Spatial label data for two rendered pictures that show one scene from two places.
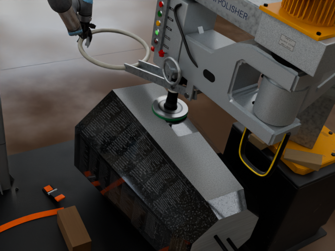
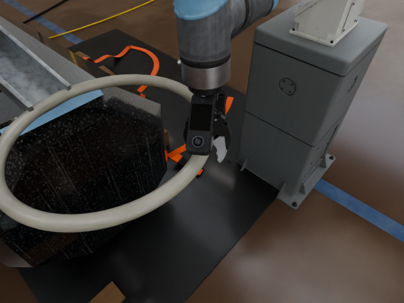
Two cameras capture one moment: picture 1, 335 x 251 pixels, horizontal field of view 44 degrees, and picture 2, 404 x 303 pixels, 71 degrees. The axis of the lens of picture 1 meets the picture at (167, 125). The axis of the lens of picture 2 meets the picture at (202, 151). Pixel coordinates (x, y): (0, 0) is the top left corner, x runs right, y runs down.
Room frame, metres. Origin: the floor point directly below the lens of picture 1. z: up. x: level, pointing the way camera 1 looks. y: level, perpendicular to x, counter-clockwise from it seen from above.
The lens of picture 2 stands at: (2.98, 0.59, 1.36)
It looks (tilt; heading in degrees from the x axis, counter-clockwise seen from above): 48 degrees down; 171
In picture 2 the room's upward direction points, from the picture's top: straight up
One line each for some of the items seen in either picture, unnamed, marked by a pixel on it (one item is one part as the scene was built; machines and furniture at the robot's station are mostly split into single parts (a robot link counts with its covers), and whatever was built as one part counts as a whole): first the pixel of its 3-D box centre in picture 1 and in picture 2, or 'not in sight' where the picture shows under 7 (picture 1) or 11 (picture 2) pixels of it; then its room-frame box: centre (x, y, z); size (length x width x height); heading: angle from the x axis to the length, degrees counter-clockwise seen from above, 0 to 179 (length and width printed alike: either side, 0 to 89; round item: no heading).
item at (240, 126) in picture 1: (279, 181); not in sight; (2.08, -0.82, 0.37); 0.66 x 0.66 x 0.74; 38
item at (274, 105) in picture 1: (279, 96); not in sight; (1.54, -0.45, 1.34); 0.19 x 0.19 x 0.20
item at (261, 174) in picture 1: (260, 146); not in sight; (1.54, -0.45, 1.05); 0.23 x 0.03 x 0.32; 44
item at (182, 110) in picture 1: (170, 107); not in sight; (2.02, 0.00, 0.84); 0.21 x 0.21 x 0.01
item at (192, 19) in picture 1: (194, 41); not in sight; (1.96, -0.05, 1.32); 0.36 x 0.22 x 0.45; 44
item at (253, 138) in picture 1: (266, 136); not in sight; (1.97, -0.59, 0.81); 0.20 x 0.10 x 0.05; 136
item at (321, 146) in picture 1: (299, 137); not in sight; (2.08, -0.82, 0.76); 0.49 x 0.49 x 0.05; 38
